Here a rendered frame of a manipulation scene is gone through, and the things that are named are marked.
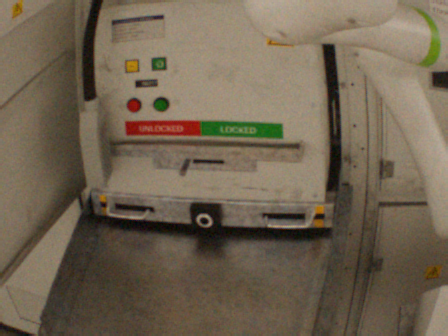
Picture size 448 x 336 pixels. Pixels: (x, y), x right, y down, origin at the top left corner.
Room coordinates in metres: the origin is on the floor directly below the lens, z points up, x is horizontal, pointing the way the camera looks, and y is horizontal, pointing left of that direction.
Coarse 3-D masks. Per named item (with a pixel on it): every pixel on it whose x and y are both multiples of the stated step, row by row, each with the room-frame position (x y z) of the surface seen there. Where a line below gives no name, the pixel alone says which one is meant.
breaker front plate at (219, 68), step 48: (96, 48) 1.46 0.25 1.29; (144, 48) 1.43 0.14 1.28; (192, 48) 1.41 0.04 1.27; (240, 48) 1.39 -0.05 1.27; (288, 48) 1.37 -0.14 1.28; (144, 96) 1.43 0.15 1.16; (192, 96) 1.41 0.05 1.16; (240, 96) 1.39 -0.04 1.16; (288, 96) 1.37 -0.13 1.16; (144, 144) 1.44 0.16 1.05; (192, 144) 1.41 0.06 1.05; (240, 144) 1.39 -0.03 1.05; (288, 144) 1.37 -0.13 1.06; (144, 192) 1.44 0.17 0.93; (192, 192) 1.42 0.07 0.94; (240, 192) 1.40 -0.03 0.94; (288, 192) 1.37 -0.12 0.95
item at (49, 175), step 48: (0, 0) 1.35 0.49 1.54; (48, 0) 1.52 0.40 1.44; (0, 48) 1.38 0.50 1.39; (48, 48) 1.56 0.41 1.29; (0, 96) 1.37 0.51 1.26; (48, 96) 1.55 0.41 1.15; (0, 144) 1.34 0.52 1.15; (48, 144) 1.53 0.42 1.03; (0, 192) 1.31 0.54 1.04; (48, 192) 1.50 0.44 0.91; (0, 240) 1.26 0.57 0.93; (0, 288) 1.16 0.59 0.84
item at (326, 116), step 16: (112, 0) 1.53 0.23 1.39; (144, 0) 1.48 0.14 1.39; (160, 0) 1.45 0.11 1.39; (176, 0) 1.42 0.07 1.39; (192, 0) 1.41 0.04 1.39; (208, 0) 1.40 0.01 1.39; (224, 0) 1.40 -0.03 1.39; (240, 0) 1.39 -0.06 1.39; (320, 48) 1.46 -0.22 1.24; (320, 64) 1.40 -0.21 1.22; (320, 80) 1.36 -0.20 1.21; (320, 96) 1.36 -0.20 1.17; (208, 160) 1.43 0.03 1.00
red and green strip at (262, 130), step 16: (128, 128) 1.44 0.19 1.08; (144, 128) 1.43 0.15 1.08; (160, 128) 1.43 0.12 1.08; (176, 128) 1.42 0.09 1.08; (192, 128) 1.41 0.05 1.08; (208, 128) 1.41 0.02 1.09; (224, 128) 1.40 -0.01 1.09; (240, 128) 1.39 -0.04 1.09; (256, 128) 1.39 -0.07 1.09; (272, 128) 1.38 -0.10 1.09
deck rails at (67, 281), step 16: (336, 208) 1.34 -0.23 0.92; (80, 224) 1.37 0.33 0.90; (96, 224) 1.44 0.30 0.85; (336, 224) 1.37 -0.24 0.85; (80, 240) 1.34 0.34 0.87; (96, 240) 1.37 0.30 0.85; (320, 240) 1.32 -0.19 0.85; (64, 256) 1.22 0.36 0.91; (80, 256) 1.31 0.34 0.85; (320, 256) 1.26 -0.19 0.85; (64, 272) 1.20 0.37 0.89; (80, 272) 1.24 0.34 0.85; (320, 272) 1.20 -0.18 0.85; (64, 288) 1.16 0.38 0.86; (320, 288) 1.15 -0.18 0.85; (48, 304) 1.05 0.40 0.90; (64, 304) 1.11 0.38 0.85; (304, 304) 1.10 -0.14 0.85; (320, 304) 1.09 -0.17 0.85; (48, 320) 1.02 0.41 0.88; (64, 320) 1.05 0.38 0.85; (304, 320) 1.04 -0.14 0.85
